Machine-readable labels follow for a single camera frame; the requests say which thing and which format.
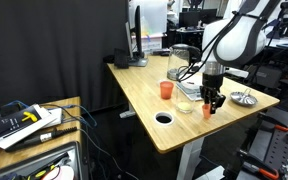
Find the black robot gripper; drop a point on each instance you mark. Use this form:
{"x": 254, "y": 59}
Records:
{"x": 210, "y": 91}

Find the small orange cup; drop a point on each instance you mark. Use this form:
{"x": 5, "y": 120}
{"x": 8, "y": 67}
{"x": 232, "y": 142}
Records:
{"x": 206, "y": 111}

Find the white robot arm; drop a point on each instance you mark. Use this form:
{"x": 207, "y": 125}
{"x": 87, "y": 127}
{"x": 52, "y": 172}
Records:
{"x": 231, "y": 42}

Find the clear glass bowl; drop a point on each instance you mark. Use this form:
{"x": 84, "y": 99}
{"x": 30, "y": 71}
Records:
{"x": 183, "y": 103}

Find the large orange cup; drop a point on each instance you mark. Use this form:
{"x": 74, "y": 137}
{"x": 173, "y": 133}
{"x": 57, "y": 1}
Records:
{"x": 166, "y": 89}

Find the digital kitchen scale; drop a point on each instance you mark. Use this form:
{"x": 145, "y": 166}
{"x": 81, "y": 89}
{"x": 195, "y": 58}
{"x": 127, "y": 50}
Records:
{"x": 191, "y": 94}

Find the steel strainer dish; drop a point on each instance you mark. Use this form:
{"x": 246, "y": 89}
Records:
{"x": 244, "y": 98}

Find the glass electric kettle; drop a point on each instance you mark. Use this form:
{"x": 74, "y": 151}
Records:
{"x": 181, "y": 57}

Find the black computer monitor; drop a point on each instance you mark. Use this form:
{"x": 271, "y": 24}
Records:
{"x": 136, "y": 55}

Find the small black box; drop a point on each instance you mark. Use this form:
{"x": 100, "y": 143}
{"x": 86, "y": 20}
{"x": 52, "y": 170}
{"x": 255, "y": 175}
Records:
{"x": 120, "y": 59}

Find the desk cable grommet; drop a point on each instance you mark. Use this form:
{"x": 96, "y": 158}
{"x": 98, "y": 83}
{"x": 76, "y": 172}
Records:
{"x": 163, "y": 118}

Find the black soldering iron handle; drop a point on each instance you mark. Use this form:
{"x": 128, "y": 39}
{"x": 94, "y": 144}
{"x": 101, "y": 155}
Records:
{"x": 40, "y": 138}

